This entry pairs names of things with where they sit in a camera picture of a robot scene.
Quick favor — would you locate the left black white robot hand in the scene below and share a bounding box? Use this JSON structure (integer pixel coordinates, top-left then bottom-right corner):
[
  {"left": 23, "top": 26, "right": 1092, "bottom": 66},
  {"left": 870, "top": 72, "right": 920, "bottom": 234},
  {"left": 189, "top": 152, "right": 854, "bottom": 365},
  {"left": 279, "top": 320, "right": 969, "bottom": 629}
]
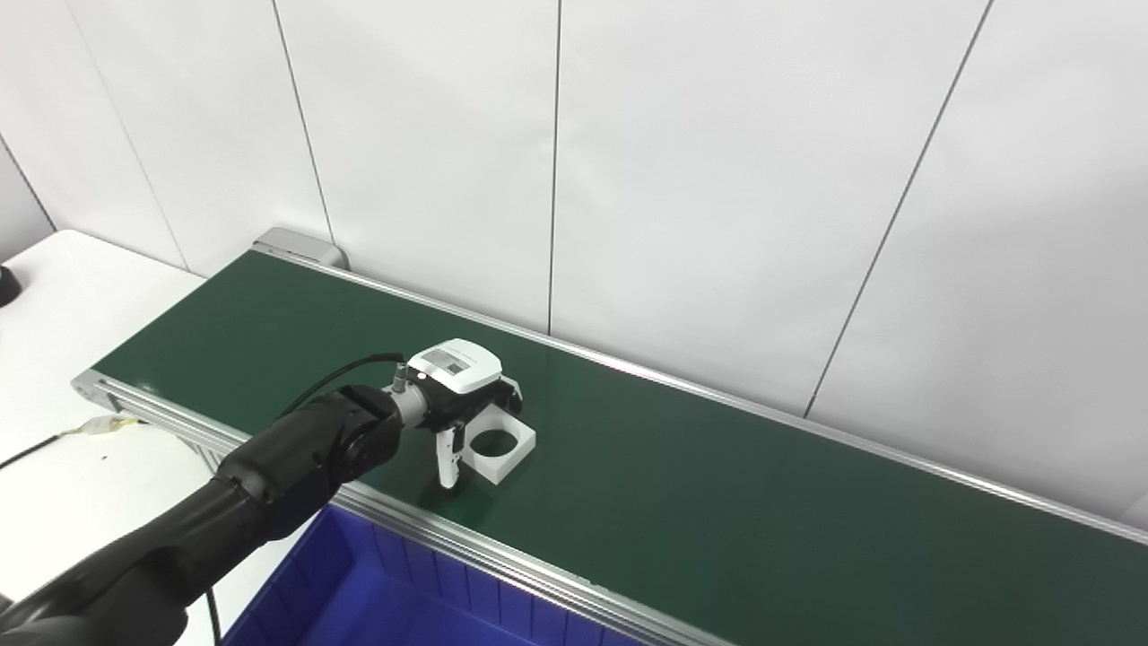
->
[{"left": 392, "top": 338, "right": 524, "bottom": 492}]

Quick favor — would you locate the white block with round hole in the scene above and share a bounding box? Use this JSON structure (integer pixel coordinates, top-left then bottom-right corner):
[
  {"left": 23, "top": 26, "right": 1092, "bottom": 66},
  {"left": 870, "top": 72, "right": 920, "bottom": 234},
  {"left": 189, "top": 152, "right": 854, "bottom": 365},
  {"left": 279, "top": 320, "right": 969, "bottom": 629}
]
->
[{"left": 460, "top": 399, "right": 537, "bottom": 486}]

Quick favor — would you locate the grey conveyor end cap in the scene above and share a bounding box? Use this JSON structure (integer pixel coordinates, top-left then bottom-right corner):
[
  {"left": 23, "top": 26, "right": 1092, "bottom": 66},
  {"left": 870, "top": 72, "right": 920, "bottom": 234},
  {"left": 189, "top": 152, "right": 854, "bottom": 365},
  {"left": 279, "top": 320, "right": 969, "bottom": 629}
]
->
[{"left": 253, "top": 227, "right": 349, "bottom": 270}]

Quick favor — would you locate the green conveyor belt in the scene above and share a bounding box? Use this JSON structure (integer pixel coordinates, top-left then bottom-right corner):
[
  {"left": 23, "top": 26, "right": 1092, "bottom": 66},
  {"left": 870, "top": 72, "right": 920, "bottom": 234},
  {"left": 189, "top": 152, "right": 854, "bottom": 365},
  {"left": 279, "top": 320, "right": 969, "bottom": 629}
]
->
[
  {"left": 72, "top": 227, "right": 1148, "bottom": 646},
  {"left": 92, "top": 249, "right": 1148, "bottom": 646}
]

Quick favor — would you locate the blue plastic bin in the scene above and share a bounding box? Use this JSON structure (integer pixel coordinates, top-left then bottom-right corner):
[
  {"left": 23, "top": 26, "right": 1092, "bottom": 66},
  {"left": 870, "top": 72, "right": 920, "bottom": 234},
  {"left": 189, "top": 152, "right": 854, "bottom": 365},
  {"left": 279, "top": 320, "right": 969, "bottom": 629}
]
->
[{"left": 222, "top": 504, "right": 647, "bottom": 646}]

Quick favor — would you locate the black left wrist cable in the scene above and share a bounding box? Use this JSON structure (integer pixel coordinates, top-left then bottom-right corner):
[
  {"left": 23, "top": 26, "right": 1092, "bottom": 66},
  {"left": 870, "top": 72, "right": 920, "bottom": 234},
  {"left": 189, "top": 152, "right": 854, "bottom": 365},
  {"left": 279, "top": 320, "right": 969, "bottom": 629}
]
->
[{"left": 204, "top": 353, "right": 409, "bottom": 646}]

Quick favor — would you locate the cable with white connector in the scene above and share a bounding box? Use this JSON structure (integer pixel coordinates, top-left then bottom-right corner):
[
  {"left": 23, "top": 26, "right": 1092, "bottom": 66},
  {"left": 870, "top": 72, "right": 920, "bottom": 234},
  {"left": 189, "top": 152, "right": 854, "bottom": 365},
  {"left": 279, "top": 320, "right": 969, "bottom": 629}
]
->
[{"left": 0, "top": 415, "right": 146, "bottom": 471}]

